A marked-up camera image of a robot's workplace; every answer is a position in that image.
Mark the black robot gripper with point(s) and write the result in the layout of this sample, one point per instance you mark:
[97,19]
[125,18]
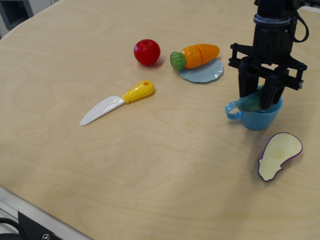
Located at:
[269,57]

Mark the green toy cucumber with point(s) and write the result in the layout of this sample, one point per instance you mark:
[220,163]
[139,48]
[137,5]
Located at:
[251,102]

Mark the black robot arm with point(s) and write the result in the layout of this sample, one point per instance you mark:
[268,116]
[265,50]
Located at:
[279,8]

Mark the blue plastic cup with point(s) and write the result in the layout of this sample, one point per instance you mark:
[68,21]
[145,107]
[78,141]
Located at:
[257,120]

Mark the light blue toy plate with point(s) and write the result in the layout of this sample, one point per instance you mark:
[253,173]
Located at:
[206,73]

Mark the toy eggplant half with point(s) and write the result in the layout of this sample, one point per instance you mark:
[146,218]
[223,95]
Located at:
[280,148]

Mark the orange toy carrot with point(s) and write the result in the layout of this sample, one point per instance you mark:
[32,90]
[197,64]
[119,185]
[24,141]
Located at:
[193,56]

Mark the red toy apple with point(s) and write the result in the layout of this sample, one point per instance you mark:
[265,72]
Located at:
[147,52]

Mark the grey cabinet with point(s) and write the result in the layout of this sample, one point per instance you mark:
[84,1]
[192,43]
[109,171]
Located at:
[15,12]

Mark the yellow handled toy knife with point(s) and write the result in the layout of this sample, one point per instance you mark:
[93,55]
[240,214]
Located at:
[143,89]

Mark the black corner bracket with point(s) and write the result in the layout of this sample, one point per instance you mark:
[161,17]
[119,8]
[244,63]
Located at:
[34,230]

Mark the aluminium table frame rail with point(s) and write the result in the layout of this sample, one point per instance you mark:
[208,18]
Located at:
[11,204]

